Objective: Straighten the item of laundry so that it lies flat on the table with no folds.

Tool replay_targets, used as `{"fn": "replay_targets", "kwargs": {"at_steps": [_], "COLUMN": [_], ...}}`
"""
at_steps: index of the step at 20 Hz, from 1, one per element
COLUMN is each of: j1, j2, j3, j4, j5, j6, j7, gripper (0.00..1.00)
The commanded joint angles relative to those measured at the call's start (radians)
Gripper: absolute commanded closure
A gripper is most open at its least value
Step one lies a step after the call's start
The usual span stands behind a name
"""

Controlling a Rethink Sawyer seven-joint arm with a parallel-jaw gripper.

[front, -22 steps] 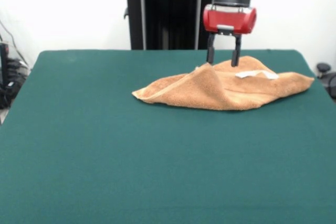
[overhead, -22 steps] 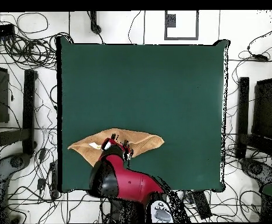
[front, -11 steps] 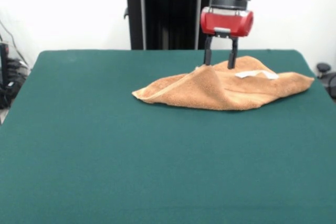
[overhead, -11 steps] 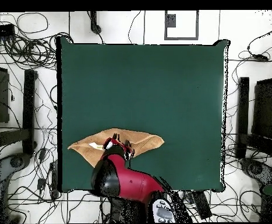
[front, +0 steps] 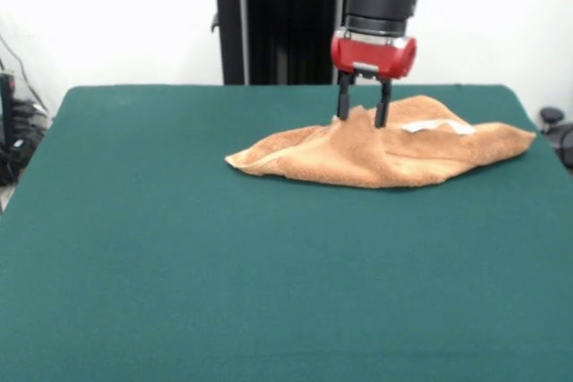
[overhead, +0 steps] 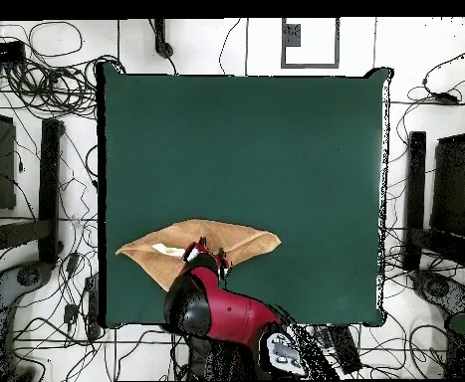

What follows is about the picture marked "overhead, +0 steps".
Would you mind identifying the black power adapter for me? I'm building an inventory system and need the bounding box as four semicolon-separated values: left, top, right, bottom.
66;252;82;278
430;92;461;106
63;303;80;325

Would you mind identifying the grey square frame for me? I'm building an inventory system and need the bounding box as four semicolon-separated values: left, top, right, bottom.
280;17;342;70

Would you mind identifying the dark grey square plate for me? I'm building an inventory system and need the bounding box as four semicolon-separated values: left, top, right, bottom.
283;23;302;48

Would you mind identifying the black cable tangle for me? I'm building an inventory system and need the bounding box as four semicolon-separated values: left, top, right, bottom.
0;53;127;120

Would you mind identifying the dark green table cloth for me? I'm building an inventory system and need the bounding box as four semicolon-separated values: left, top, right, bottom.
96;62;394;329

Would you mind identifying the black power strip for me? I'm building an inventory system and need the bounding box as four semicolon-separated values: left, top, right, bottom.
326;323;363;376
84;274;103;341

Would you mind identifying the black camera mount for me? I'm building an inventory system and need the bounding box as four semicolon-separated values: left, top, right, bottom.
153;17;175;59

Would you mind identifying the grey pedestal leg with caster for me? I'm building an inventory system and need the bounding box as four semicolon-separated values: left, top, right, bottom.
410;269;465;319
0;260;56;381

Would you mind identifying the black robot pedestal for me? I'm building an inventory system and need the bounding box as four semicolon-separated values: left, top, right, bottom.
185;335;259;381

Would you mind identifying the black box device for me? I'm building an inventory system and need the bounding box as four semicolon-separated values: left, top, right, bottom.
0;39;28;67

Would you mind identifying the black metal stand frame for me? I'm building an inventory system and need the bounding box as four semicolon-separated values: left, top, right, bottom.
0;117;65;266
401;130;465;272

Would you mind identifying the tan terry towel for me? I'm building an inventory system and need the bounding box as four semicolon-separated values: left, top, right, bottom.
115;218;283;292

